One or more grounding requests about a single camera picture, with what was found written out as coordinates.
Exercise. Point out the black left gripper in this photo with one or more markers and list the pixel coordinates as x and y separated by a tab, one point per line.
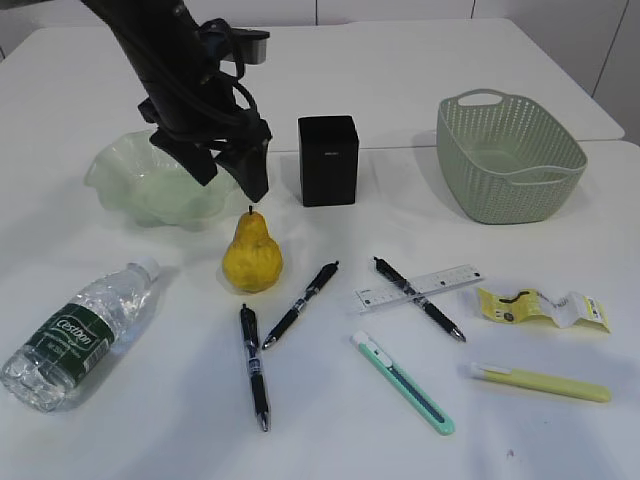
215	112

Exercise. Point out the yellow pear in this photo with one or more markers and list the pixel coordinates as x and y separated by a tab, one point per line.
253	261

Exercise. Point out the clear water bottle green label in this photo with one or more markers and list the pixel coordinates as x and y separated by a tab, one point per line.
51	365

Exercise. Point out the yellow waste paper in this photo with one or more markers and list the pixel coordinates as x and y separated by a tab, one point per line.
531	304

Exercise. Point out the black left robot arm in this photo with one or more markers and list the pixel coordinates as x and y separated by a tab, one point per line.
161	39

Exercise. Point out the pale green wavy plate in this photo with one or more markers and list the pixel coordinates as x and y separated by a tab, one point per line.
137	178

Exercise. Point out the black square pen holder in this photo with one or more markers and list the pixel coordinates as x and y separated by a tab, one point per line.
328	156

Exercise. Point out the black pen middle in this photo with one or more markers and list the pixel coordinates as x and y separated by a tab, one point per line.
319	281

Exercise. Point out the black pen front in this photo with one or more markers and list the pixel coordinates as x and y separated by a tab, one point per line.
248	322

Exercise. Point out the black pen on ruler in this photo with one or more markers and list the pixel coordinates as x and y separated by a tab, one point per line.
388	272

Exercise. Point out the clear plastic ruler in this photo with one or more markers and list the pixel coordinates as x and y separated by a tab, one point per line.
423	286

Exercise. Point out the green utility knife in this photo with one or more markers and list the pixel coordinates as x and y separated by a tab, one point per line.
424	405

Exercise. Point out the green woven plastic basket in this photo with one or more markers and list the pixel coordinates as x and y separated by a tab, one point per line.
505	158

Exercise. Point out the yellow utility knife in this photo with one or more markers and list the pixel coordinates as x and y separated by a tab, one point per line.
541	382

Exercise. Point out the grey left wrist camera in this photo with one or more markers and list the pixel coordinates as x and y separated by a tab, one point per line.
251	44

